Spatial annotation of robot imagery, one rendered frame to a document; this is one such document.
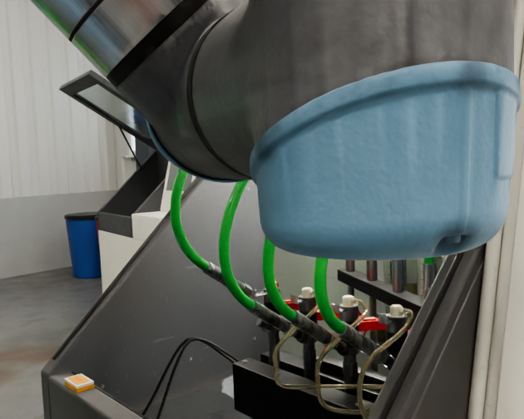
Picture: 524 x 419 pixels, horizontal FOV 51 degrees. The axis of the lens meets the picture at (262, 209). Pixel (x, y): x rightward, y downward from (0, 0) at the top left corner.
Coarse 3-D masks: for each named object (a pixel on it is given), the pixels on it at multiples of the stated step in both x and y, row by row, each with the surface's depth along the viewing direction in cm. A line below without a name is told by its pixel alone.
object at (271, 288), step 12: (264, 240) 67; (264, 252) 67; (264, 264) 67; (396, 264) 85; (264, 276) 67; (396, 276) 85; (276, 288) 68; (396, 288) 85; (276, 300) 68; (288, 312) 69; (300, 324) 70; (312, 324) 72; (312, 336) 73; (324, 336) 74; (336, 336) 76
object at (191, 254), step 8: (176, 176) 77; (184, 176) 77; (176, 184) 77; (176, 192) 77; (176, 200) 77; (176, 208) 77; (176, 216) 77; (176, 224) 77; (176, 232) 77; (176, 240) 78; (184, 240) 78; (184, 248) 78; (192, 248) 79; (192, 256) 79; (200, 264) 80; (208, 264) 81
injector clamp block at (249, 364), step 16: (288, 352) 95; (240, 368) 90; (256, 368) 88; (272, 368) 88; (288, 368) 90; (240, 384) 90; (256, 384) 87; (272, 384) 84; (288, 384) 82; (240, 400) 90; (256, 400) 87; (272, 400) 84; (288, 400) 82; (304, 400) 79; (336, 400) 76; (352, 400) 75; (368, 400) 78; (256, 416) 88; (272, 416) 85; (288, 416) 82; (304, 416) 79; (320, 416) 77; (336, 416) 75; (352, 416) 73
